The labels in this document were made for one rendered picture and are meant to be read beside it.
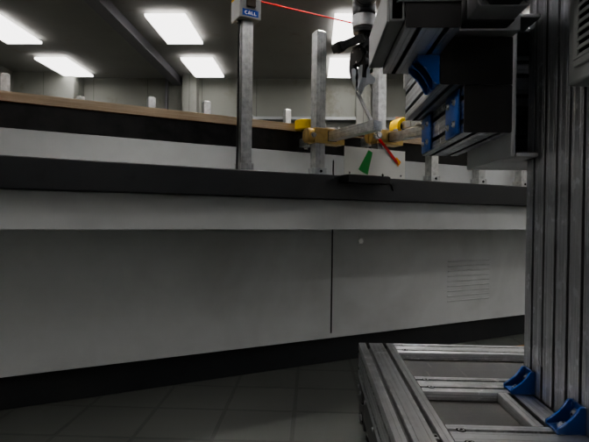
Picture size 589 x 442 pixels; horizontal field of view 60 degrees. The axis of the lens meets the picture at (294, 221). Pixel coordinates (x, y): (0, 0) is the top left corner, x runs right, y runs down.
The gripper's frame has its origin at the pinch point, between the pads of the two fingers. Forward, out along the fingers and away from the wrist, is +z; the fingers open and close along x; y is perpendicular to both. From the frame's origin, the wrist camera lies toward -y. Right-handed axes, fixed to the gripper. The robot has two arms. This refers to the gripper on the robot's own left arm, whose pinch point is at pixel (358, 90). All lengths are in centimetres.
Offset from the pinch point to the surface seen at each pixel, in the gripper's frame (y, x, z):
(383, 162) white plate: 14.8, 5.3, 22.1
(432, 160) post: 38.2, 6.0, 20.1
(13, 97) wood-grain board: -98, 26, 8
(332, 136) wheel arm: -8.0, 2.6, 15.1
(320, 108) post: -10.6, 6.0, 5.8
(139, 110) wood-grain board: -64, 26, 8
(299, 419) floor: -28, -13, 97
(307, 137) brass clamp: -15.0, 6.8, 15.4
